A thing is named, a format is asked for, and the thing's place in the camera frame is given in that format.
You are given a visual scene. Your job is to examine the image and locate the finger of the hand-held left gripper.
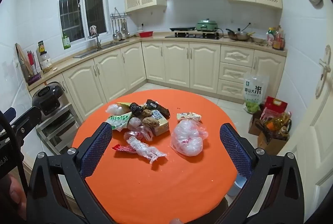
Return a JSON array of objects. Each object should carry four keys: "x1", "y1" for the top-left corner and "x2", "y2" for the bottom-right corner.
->
[
  {"x1": 0, "y1": 107, "x2": 16, "y2": 120},
  {"x1": 12, "y1": 106, "x2": 42, "y2": 136}
]

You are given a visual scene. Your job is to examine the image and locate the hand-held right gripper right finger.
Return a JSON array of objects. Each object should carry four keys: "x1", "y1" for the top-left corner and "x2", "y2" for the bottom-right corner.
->
[{"x1": 220, "y1": 123, "x2": 305, "y2": 224}]

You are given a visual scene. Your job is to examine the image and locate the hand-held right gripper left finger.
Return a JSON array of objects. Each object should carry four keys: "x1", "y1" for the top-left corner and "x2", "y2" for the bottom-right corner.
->
[{"x1": 26, "y1": 122, "x2": 113, "y2": 224}]

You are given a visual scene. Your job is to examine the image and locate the red snack wrapper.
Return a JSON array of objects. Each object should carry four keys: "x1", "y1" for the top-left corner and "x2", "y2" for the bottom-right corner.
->
[{"x1": 112, "y1": 144, "x2": 137, "y2": 154}]

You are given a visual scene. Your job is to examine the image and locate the green zigzag-edged wrapper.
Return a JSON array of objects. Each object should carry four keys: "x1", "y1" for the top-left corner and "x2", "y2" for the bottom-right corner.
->
[{"x1": 108, "y1": 112, "x2": 133, "y2": 132}]

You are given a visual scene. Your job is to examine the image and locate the blue trash bin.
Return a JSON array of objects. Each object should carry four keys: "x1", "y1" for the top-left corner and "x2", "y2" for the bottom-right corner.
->
[{"x1": 230, "y1": 174, "x2": 246, "y2": 197}]

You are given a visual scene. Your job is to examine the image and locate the clear wrapper with red print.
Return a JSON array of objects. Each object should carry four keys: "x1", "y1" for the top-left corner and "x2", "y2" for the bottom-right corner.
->
[{"x1": 123, "y1": 127, "x2": 154, "y2": 142}]

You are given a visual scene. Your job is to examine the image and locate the clear plastic wrapper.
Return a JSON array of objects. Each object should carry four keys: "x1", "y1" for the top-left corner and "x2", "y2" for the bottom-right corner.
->
[{"x1": 126, "y1": 136, "x2": 168, "y2": 164}]

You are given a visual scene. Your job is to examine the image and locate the large clear plastic bag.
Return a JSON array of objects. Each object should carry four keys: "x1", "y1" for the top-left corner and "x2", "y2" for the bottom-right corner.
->
[{"x1": 170, "y1": 119, "x2": 209, "y2": 157}]

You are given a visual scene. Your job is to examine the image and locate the dark wrapper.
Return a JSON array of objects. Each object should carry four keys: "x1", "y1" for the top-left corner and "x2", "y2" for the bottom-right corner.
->
[{"x1": 129, "y1": 102, "x2": 145, "y2": 118}]

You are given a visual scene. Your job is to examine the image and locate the white snack wrapper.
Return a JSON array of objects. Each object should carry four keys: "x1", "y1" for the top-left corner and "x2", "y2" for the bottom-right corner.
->
[{"x1": 177, "y1": 112, "x2": 202, "y2": 122}]

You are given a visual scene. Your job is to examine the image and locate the beige packet with black print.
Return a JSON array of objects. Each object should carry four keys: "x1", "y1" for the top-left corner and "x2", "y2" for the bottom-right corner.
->
[{"x1": 149, "y1": 110, "x2": 169, "y2": 136}]

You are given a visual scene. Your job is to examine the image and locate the black snack wrapper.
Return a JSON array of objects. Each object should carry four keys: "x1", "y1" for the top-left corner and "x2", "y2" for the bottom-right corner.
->
[{"x1": 145, "y1": 100, "x2": 171, "y2": 118}]

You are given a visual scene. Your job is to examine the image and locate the person's left hand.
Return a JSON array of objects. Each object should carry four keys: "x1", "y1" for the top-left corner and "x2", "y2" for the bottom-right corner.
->
[{"x1": 0, "y1": 174, "x2": 27, "y2": 220}]

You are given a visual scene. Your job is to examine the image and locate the black rice cooker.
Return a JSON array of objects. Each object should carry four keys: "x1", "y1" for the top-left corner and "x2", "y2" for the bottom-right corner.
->
[{"x1": 32, "y1": 82, "x2": 65, "y2": 116}]

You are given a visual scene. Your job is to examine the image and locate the metal rack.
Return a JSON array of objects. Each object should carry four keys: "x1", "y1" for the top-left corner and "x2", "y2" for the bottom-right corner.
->
[{"x1": 35, "y1": 103, "x2": 82, "y2": 155}]

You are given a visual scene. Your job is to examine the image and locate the cardboard box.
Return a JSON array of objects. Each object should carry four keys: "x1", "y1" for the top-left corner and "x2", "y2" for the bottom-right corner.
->
[{"x1": 248, "y1": 111, "x2": 292, "y2": 155}]

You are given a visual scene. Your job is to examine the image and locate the purple chopstick holder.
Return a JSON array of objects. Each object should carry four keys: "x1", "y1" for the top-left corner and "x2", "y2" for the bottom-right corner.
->
[{"x1": 26, "y1": 50, "x2": 42, "y2": 85}]

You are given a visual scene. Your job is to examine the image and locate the yellow oil bottle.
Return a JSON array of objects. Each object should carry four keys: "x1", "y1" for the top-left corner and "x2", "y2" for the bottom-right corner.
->
[{"x1": 271, "y1": 113, "x2": 291, "y2": 133}]

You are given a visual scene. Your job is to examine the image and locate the red gift box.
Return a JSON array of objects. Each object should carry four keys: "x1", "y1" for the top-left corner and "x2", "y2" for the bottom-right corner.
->
[{"x1": 261, "y1": 96, "x2": 288, "y2": 120}]

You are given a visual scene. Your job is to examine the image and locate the glass jar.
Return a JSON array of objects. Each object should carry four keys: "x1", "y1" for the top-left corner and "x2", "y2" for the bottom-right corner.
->
[{"x1": 36, "y1": 40, "x2": 52, "y2": 75}]

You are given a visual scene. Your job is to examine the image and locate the clear rice bag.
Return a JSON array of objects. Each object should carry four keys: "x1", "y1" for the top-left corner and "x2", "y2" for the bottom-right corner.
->
[{"x1": 243, "y1": 74, "x2": 270, "y2": 113}]

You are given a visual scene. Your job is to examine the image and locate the round orange table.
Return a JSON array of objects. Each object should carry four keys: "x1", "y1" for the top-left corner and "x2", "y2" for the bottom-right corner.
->
[{"x1": 71, "y1": 89, "x2": 238, "y2": 224}]

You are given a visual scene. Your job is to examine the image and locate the cream door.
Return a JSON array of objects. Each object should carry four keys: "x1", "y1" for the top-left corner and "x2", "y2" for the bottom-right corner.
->
[{"x1": 277, "y1": 39, "x2": 333, "y2": 224}]

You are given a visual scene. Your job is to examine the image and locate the green bottle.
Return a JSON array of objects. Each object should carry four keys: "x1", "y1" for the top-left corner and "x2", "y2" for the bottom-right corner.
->
[{"x1": 62, "y1": 31, "x2": 71, "y2": 50}]

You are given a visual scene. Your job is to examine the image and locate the cream base cabinets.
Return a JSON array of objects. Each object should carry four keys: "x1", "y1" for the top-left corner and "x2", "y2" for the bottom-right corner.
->
[{"x1": 28, "y1": 31, "x2": 287, "y2": 123}]

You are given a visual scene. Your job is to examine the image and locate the steel sink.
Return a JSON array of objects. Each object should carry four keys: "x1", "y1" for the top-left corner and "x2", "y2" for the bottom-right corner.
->
[{"x1": 73, "y1": 40, "x2": 129, "y2": 58}]

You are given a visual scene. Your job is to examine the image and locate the steel faucet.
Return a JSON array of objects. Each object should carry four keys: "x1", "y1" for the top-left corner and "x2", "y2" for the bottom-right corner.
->
[{"x1": 94, "y1": 34, "x2": 103, "y2": 51}]

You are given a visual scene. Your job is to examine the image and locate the steel wok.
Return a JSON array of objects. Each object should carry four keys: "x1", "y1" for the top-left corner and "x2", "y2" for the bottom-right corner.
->
[{"x1": 226, "y1": 28, "x2": 257, "y2": 42}]

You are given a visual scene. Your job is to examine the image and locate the group of condiment bottles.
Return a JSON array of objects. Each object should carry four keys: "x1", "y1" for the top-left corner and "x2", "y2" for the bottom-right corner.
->
[{"x1": 266, "y1": 26, "x2": 286, "y2": 51}]

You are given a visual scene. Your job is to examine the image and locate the black gas stove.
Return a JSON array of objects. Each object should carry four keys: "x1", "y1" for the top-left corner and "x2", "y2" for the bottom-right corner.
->
[{"x1": 165, "y1": 33, "x2": 223, "y2": 40}]

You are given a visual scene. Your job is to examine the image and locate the kitchen window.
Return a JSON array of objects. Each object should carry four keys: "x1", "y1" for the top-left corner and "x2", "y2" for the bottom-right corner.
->
[{"x1": 58, "y1": 0, "x2": 108, "y2": 44}]

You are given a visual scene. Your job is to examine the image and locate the utensil rack with ladles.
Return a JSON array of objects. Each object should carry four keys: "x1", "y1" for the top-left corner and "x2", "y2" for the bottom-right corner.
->
[{"x1": 111, "y1": 7, "x2": 132, "y2": 41}]

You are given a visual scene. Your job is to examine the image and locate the green electric pot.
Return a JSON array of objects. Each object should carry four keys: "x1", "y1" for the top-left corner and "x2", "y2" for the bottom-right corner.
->
[{"x1": 196, "y1": 18, "x2": 218, "y2": 32}]

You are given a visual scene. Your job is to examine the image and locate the black grill pan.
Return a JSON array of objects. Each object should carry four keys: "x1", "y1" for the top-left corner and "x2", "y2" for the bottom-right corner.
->
[{"x1": 170, "y1": 26, "x2": 196, "y2": 32}]

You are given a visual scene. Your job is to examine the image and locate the cream door handle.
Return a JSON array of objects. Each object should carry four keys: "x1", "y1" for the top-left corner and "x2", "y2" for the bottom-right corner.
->
[{"x1": 319, "y1": 45, "x2": 332, "y2": 89}]

